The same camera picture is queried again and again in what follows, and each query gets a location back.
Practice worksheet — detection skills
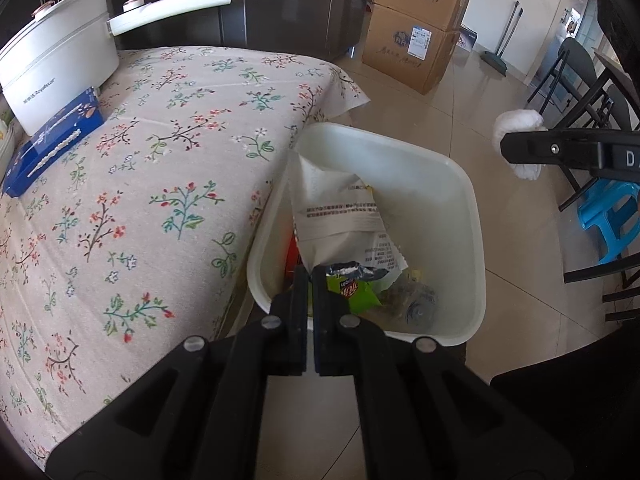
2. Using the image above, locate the green onion rings bag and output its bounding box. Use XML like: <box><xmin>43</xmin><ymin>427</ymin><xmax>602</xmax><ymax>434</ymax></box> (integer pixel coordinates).
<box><xmin>326</xmin><ymin>261</ymin><xmax>388</xmax><ymax>314</ymax></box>

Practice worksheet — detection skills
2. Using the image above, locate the red paper strip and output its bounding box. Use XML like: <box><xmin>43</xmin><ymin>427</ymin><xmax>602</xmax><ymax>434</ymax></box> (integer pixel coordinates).
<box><xmin>284</xmin><ymin>236</ymin><xmax>299</xmax><ymax>282</ymax></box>

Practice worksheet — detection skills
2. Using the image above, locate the clear plastic package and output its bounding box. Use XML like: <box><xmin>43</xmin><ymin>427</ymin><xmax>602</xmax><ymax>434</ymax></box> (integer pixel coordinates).
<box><xmin>381</xmin><ymin>269</ymin><xmax>438</xmax><ymax>332</ymax></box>

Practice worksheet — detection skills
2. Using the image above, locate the cream bread ball bag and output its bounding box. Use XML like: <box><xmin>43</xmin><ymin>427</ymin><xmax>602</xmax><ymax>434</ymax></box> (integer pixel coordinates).
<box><xmin>288</xmin><ymin>152</ymin><xmax>407</xmax><ymax>288</ymax></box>

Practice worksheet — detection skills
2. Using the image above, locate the white tissue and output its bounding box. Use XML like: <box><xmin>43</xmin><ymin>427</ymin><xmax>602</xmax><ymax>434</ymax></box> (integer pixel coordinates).
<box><xmin>491</xmin><ymin>110</ymin><xmax>547</xmax><ymax>181</ymax></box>

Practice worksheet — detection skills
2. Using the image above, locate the blue snack box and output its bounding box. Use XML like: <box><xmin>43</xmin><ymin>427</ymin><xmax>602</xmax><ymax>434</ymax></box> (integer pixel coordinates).
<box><xmin>3</xmin><ymin>87</ymin><xmax>104</xmax><ymax>197</ymax></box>

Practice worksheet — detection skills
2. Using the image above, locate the white trash bin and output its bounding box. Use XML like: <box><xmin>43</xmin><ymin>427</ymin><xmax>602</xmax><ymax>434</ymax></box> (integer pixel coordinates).
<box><xmin>246</xmin><ymin>120</ymin><xmax>488</xmax><ymax>347</ymax></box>

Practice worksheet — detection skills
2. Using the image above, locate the blue plastic stool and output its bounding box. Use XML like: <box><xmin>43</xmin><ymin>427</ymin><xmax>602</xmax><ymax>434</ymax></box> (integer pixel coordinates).
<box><xmin>577</xmin><ymin>179</ymin><xmax>639</xmax><ymax>264</ymax></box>

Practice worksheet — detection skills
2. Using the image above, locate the black chair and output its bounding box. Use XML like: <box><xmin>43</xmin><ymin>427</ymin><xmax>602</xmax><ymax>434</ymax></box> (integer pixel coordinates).
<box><xmin>526</xmin><ymin>36</ymin><xmax>639</xmax><ymax>323</ymax></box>

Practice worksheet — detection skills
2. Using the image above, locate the broom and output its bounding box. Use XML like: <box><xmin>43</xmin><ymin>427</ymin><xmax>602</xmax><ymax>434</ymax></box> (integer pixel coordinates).
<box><xmin>480</xmin><ymin>0</ymin><xmax>524</xmax><ymax>77</ymax></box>

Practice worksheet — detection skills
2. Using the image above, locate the floral tablecloth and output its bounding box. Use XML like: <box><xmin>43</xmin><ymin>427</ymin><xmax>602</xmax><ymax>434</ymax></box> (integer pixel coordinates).
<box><xmin>1</xmin><ymin>47</ymin><xmax>367</xmax><ymax>467</ymax></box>

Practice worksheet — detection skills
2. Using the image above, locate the lower cardboard box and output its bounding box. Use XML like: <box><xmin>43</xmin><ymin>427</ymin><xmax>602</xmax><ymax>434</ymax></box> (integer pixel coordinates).
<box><xmin>361</xmin><ymin>4</ymin><xmax>459</xmax><ymax>94</ymax></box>

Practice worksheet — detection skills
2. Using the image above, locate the grey refrigerator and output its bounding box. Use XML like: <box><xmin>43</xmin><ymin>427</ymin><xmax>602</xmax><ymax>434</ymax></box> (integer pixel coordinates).
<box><xmin>111</xmin><ymin>0</ymin><xmax>368</xmax><ymax>61</ymax></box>

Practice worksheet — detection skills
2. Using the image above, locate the white electric cooking pot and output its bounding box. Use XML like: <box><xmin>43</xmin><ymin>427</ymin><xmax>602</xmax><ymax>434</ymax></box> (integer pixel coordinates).
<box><xmin>0</xmin><ymin>0</ymin><xmax>232</xmax><ymax>136</ymax></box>

